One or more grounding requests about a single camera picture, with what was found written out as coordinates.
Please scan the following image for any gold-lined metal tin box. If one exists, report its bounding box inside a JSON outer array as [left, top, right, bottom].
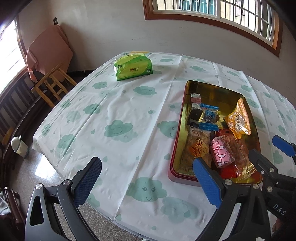
[[167, 80, 263, 188]]

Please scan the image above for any orange snack packet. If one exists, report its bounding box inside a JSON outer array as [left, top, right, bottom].
[[225, 97, 252, 139]]

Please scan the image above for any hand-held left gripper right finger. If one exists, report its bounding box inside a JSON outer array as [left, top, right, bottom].
[[193, 158, 271, 241]]

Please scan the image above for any side window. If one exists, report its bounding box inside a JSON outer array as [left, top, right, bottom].
[[0, 15, 27, 93]]

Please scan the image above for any wooden-framed window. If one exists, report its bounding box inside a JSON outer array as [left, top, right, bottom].
[[142, 0, 284, 58]]

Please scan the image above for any person's right hand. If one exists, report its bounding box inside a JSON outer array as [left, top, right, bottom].
[[272, 219, 288, 241]]

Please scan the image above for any pink cloth cover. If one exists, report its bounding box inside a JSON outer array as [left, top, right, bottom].
[[25, 24, 74, 80]]

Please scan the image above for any dark wooden bench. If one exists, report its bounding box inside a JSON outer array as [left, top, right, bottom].
[[0, 67, 47, 160]]

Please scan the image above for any white cloud-print tablecloth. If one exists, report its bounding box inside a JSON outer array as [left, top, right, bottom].
[[32, 51, 296, 234]]

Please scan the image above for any green tissue pack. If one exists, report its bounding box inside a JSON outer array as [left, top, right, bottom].
[[113, 52, 153, 81]]

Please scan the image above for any wooden chair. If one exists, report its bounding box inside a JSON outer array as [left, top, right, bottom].
[[31, 64, 77, 108]]

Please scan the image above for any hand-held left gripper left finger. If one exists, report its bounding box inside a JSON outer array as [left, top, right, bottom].
[[24, 157, 102, 241]]

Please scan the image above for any clear orange-label snack packet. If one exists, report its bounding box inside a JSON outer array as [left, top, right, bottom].
[[180, 125, 212, 173]]

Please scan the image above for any dark green foil packet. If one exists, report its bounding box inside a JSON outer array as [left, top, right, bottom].
[[188, 92, 202, 121]]

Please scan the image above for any brown wooden furniture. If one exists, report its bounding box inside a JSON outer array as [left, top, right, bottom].
[[3, 185, 26, 225]]

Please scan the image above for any white trash bin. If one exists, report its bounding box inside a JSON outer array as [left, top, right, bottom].
[[11, 136, 30, 159]]

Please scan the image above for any red rice cracker packet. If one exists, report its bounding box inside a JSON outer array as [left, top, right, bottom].
[[216, 130, 251, 179]]

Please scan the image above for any pink snack packet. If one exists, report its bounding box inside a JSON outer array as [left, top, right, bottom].
[[210, 136, 236, 168]]

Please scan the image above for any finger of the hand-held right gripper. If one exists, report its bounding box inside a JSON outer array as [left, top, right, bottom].
[[272, 135, 296, 165], [248, 149, 281, 186]]

